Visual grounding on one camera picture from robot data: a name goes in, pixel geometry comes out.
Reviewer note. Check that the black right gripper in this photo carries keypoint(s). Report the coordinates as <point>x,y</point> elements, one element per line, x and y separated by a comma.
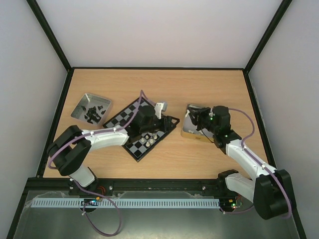
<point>200,119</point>

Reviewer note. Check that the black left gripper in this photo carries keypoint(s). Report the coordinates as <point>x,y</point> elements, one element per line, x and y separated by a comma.
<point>166,123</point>

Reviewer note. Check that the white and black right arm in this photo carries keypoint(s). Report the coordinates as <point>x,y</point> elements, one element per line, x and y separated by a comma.
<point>270,190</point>

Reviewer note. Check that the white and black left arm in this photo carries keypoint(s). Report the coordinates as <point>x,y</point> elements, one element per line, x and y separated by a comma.
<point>69,150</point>

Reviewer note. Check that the pile of black chess pieces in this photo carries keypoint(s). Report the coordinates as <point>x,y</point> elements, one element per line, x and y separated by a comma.
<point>93,114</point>

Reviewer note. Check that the gold-rimmed metal tin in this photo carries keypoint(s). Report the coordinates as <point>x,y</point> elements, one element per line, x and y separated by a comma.
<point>202,135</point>

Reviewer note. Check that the black and white chessboard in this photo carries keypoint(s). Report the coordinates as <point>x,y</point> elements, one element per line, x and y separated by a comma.
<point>143,124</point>

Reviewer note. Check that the silver metal tin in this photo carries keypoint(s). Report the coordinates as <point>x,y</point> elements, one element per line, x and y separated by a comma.
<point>90,100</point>

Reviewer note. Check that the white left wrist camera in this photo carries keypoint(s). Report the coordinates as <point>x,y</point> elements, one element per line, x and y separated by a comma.
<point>159,108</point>

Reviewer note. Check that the light blue slotted cable duct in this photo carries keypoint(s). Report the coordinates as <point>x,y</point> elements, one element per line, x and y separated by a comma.
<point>127,203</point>

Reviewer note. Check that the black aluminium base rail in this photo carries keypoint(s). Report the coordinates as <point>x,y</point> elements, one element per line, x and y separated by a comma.
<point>205,187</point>

